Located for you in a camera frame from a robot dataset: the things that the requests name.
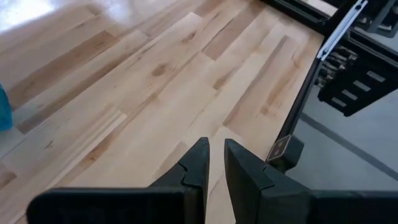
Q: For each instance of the silver metal bracket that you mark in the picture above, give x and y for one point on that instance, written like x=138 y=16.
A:
x=340 y=29

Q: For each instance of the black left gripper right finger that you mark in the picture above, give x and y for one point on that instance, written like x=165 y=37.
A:
x=264 y=202

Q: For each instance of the blue cut glass vase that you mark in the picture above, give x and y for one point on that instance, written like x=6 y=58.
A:
x=4 y=109

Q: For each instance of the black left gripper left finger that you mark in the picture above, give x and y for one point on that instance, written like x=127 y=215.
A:
x=174 y=202

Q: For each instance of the black aluminium table frame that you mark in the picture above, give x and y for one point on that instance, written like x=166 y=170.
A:
x=300 y=102

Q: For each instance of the black control box with labels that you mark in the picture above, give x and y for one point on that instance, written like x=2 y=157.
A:
x=357 y=84

